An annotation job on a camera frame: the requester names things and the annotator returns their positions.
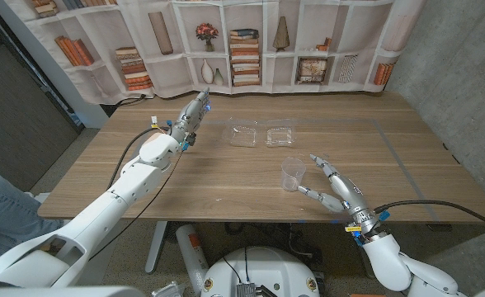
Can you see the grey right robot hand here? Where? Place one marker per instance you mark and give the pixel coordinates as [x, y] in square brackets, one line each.
[349, 194]

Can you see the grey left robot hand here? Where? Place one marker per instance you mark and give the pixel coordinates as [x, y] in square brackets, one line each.
[191, 117]

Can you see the clear plastic measuring cup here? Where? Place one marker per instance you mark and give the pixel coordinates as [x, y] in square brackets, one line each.
[292, 173]

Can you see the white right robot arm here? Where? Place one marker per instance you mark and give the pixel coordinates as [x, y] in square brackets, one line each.
[391, 260]

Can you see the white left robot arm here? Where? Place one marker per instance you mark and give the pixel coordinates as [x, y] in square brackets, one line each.
[98, 224]

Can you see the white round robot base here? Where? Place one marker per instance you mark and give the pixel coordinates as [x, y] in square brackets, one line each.
[267, 268]

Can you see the peach jewelry box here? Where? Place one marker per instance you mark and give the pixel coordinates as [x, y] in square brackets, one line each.
[152, 138]

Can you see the clear plastic clamshell container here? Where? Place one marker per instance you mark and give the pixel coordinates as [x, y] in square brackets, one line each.
[242, 136]

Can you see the printed bookshelf backdrop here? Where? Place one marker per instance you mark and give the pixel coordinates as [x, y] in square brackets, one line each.
[164, 74]

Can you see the white roll with orange label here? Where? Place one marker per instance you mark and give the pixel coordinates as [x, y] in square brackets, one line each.
[191, 255]

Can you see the person's leg in jeans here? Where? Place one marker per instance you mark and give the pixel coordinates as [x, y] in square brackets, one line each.
[7, 214]

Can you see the silver metal bracket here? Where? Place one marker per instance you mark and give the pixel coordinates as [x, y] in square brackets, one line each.
[168, 290]

